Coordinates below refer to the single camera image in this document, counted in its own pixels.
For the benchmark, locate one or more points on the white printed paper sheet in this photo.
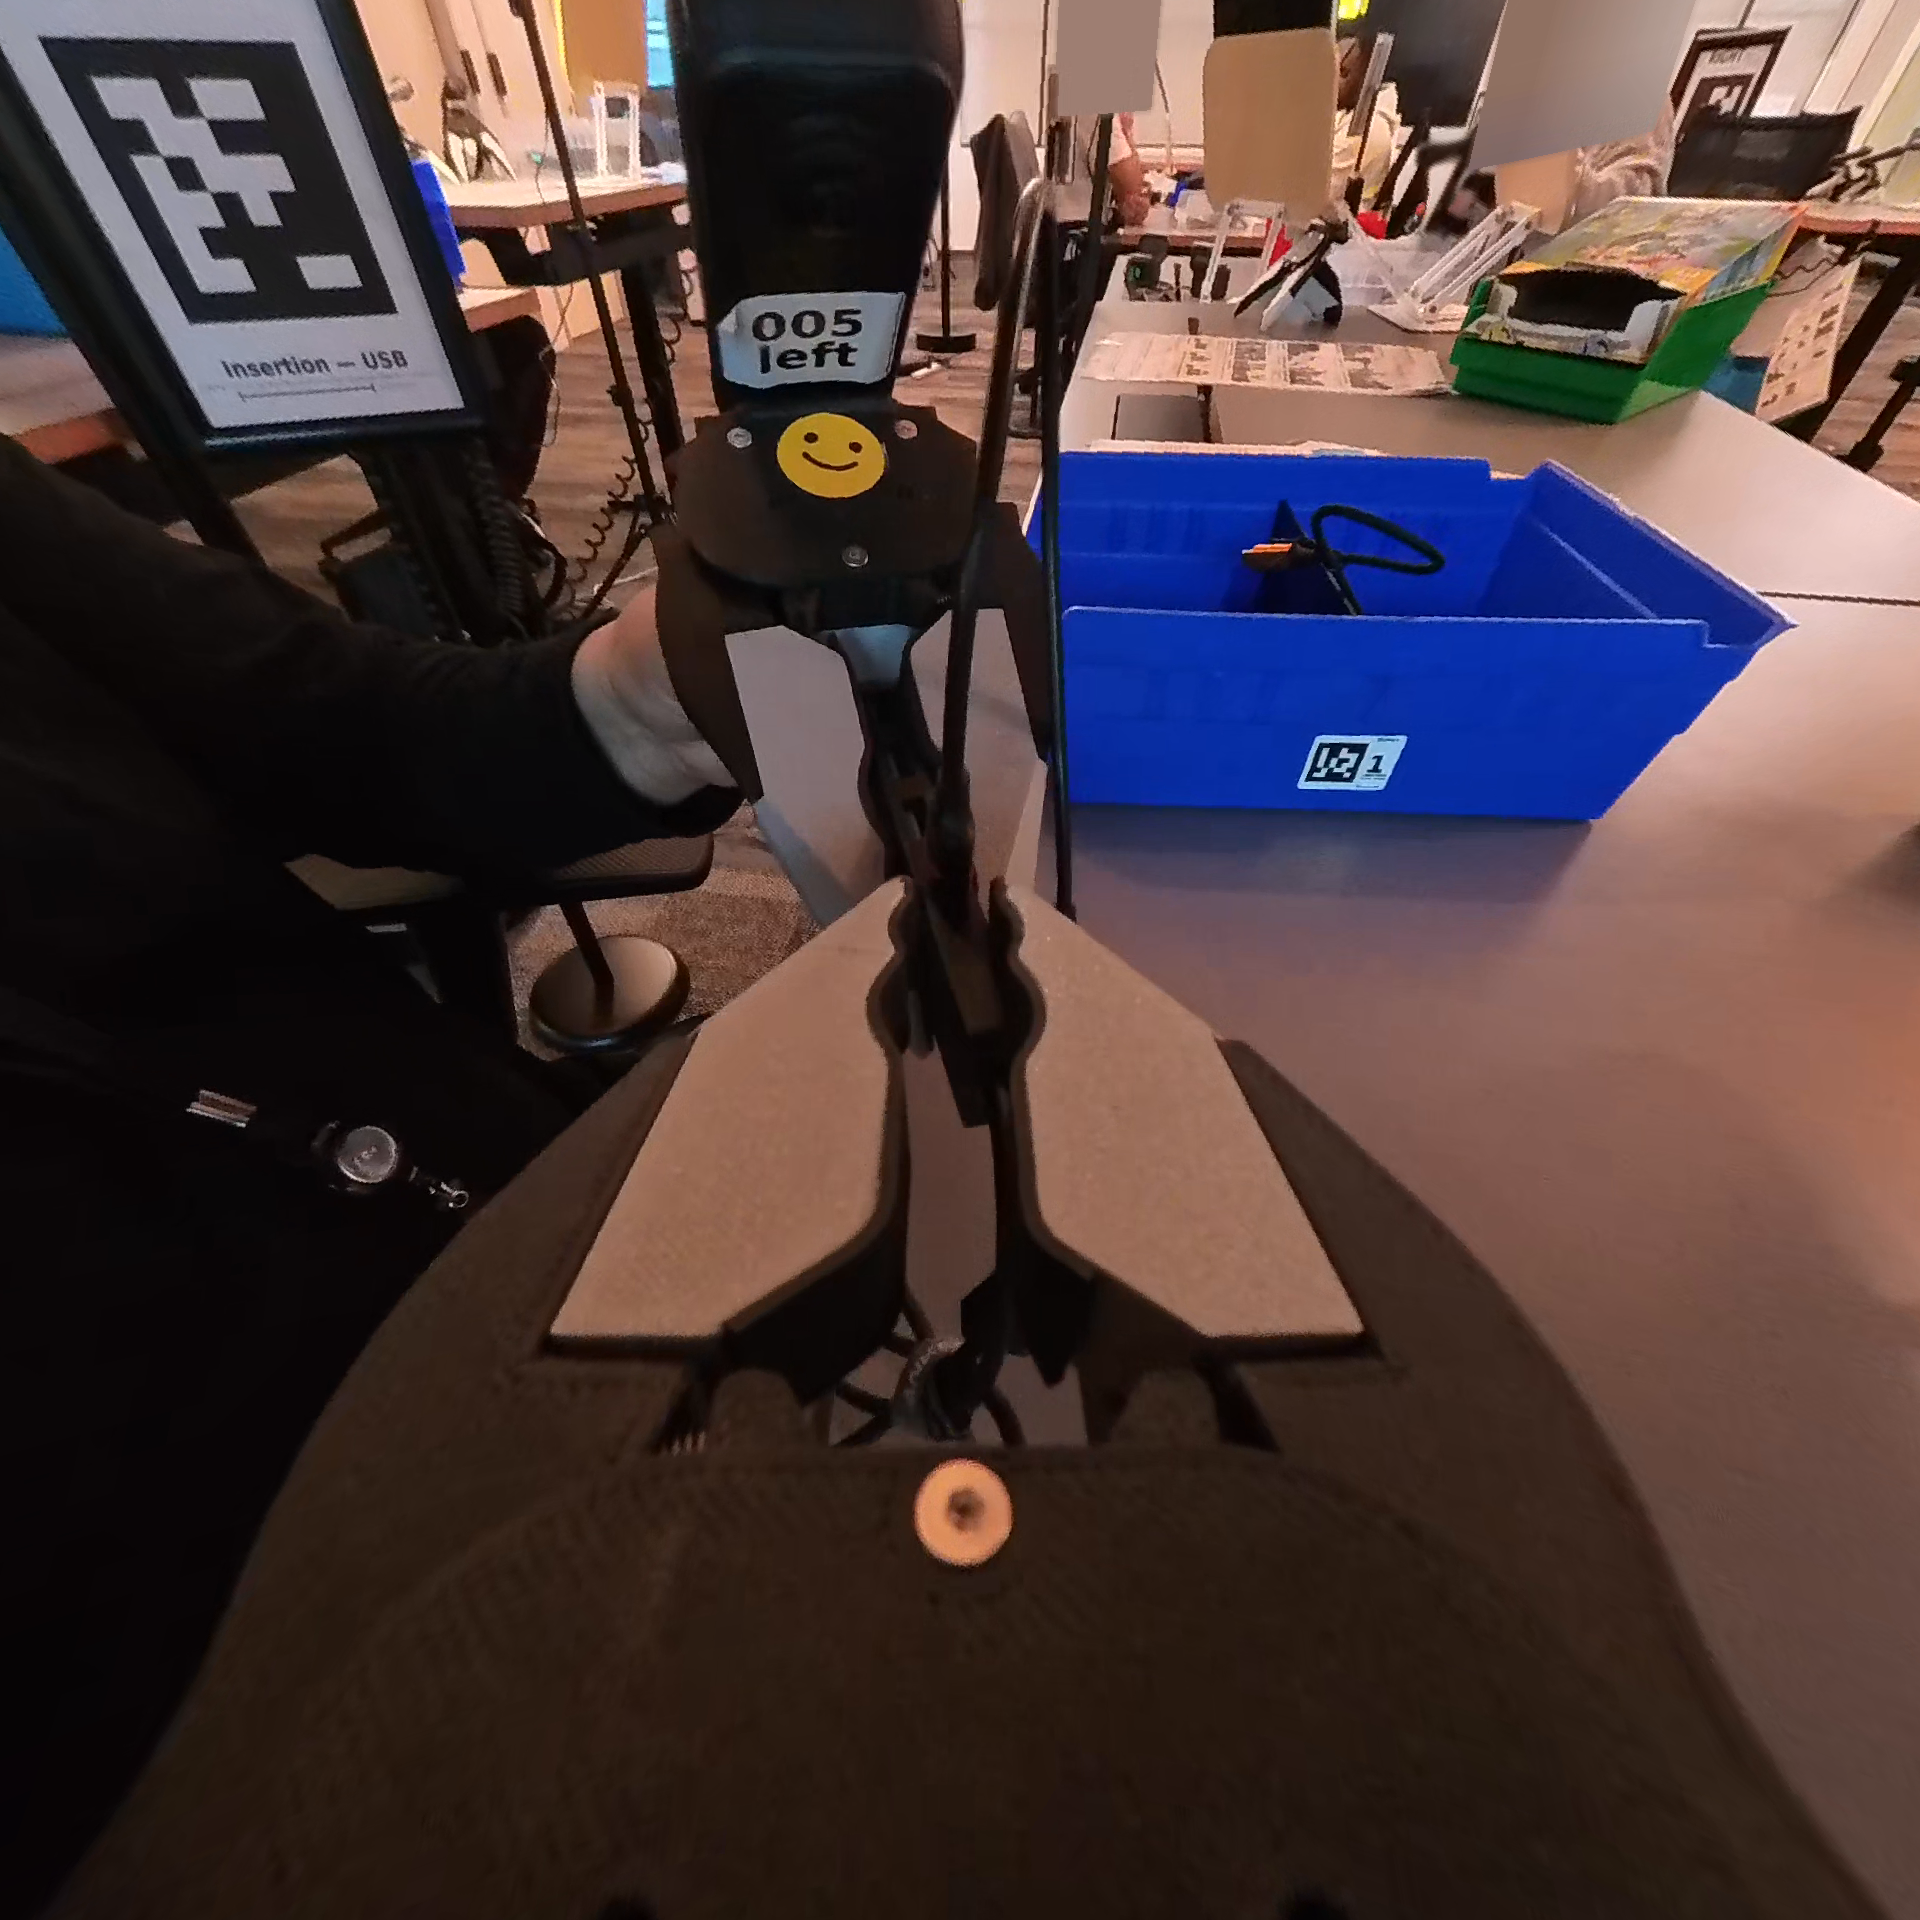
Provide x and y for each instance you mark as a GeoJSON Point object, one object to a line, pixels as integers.
{"type": "Point", "coordinates": [1274, 361]}

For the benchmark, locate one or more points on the person's left hand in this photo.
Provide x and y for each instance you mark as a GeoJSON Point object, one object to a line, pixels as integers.
{"type": "Point", "coordinates": [644, 704]}

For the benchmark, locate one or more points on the blue plastic bin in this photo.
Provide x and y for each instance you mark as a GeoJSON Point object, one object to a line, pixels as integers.
{"type": "Point", "coordinates": [1350, 704]}

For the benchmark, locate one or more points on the person's left forearm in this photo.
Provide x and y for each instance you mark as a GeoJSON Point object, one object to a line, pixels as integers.
{"type": "Point", "coordinates": [301, 674]}

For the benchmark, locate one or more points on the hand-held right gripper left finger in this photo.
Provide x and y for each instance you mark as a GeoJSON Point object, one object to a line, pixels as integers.
{"type": "Point", "coordinates": [721, 1185]}

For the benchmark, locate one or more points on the black office chair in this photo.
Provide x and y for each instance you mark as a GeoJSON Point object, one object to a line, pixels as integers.
{"type": "Point", "coordinates": [1762, 158]}

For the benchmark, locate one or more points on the person's dark clothed body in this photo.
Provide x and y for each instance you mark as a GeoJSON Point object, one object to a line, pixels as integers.
{"type": "Point", "coordinates": [180, 1350]}

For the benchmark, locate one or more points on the marker sign on stand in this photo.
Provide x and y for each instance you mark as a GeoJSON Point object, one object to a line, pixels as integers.
{"type": "Point", "coordinates": [1724, 83]}

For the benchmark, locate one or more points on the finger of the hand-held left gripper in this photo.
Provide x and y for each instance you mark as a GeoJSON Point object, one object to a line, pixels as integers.
{"type": "Point", "coordinates": [795, 734]}
{"type": "Point", "coordinates": [1009, 751]}

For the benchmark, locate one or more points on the office chair with dark jacket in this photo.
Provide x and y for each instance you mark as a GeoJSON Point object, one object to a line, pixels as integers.
{"type": "Point", "coordinates": [1002, 194]}

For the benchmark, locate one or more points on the black framed marker sign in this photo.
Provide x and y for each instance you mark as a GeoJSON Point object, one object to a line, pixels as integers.
{"type": "Point", "coordinates": [224, 225]}

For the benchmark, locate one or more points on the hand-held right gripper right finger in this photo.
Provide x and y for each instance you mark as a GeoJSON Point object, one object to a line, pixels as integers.
{"type": "Point", "coordinates": [1184, 1185]}

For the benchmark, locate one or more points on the clear acrylic stand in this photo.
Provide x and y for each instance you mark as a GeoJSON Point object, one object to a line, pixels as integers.
{"type": "Point", "coordinates": [1463, 271]}

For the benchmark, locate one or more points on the tan tilted board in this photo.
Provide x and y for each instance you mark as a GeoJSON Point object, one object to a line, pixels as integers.
{"type": "Point", "coordinates": [1269, 105]}

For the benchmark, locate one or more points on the black chair with armrest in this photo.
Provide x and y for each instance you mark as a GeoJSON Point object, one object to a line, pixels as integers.
{"type": "Point", "coordinates": [601, 862]}

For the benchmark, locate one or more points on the green cardboard box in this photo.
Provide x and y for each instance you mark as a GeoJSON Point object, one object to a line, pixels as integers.
{"type": "Point", "coordinates": [1620, 330]}

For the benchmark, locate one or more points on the small white black device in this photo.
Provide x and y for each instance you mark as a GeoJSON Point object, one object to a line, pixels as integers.
{"type": "Point", "coordinates": [1302, 293]}

